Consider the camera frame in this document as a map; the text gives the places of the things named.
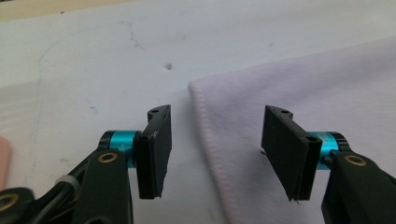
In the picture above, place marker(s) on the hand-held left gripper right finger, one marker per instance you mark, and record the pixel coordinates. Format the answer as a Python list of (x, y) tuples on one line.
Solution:
[(289, 155)]

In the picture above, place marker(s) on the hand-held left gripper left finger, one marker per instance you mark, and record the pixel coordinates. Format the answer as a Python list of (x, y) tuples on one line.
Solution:
[(152, 161)]

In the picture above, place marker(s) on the lilac printed blanket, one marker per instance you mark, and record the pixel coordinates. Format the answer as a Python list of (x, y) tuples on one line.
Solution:
[(295, 77)]

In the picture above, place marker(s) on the pink plastic basket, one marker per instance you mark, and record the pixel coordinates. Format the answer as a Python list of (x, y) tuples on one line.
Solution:
[(4, 161)]

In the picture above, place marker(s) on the white grid mat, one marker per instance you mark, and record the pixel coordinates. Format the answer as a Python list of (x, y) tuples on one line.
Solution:
[(93, 62)]

